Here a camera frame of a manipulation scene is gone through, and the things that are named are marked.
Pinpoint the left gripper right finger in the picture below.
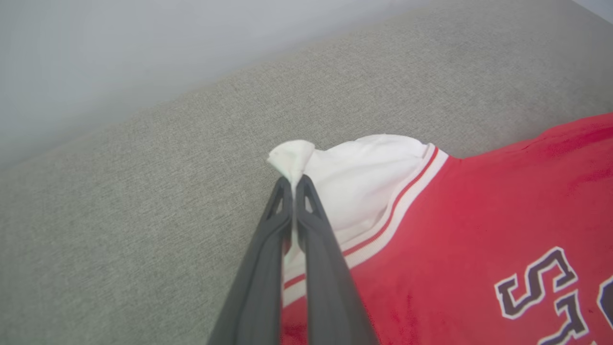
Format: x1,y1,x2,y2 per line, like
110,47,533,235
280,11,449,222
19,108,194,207
295,174,380,345

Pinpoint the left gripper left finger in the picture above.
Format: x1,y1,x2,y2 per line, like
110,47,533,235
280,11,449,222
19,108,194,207
206,176,294,345

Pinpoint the red white jersey shirt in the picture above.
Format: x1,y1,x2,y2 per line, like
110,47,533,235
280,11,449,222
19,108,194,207
267,112,613,345

